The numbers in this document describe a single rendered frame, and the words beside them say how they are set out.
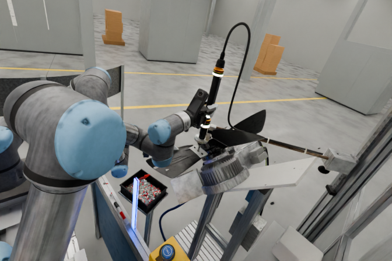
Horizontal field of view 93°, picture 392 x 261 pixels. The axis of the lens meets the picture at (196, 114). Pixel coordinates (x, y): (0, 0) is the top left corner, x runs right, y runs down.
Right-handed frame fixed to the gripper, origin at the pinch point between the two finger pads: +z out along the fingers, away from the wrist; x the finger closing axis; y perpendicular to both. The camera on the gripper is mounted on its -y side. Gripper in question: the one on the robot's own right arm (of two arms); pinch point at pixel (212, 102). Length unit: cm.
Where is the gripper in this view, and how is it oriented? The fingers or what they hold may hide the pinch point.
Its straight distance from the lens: 86.4
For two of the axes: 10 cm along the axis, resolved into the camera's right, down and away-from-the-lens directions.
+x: 7.9, 4.2, -4.5
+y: -1.9, 8.6, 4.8
